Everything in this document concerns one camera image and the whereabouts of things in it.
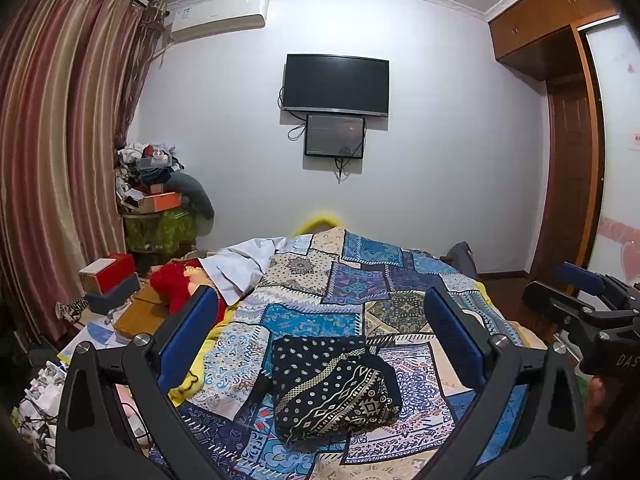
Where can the white wall air conditioner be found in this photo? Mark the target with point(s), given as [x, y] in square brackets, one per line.
[215, 17]

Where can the yellow headboard cushion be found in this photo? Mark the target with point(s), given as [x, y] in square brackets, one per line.
[319, 223]

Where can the blue patchwork bedspread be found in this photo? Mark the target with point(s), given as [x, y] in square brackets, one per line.
[338, 284]

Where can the large black wall television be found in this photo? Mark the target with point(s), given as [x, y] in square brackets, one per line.
[336, 84]

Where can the red striped curtain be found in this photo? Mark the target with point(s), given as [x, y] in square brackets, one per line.
[72, 73]

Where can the red plush toy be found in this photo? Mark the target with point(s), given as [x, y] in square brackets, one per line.
[178, 280]

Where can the person's right hand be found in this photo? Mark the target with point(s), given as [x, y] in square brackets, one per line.
[601, 394]

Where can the wooden overhead cabinet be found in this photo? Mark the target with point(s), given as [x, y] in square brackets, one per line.
[538, 38]

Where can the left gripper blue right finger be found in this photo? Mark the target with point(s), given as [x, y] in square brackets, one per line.
[460, 335]

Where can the brown wooden door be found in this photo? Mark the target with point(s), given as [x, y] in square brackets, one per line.
[567, 227]

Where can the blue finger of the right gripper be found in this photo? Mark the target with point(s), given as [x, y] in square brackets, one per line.
[582, 279]
[564, 310]

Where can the navy patterned hooded garment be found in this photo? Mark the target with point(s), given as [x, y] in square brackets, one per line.
[327, 388]

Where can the orange shoe box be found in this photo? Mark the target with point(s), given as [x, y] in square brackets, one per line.
[151, 204]

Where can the red and white box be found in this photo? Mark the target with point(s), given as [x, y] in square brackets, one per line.
[103, 274]

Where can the white pillow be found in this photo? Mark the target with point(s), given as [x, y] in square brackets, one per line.
[237, 269]

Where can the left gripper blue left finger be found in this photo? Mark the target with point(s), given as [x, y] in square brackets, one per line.
[180, 337]

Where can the small black wall monitor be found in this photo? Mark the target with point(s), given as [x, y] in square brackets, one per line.
[334, 136]

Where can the pile of clothes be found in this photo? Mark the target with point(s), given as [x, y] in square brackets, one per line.
[144, 169]

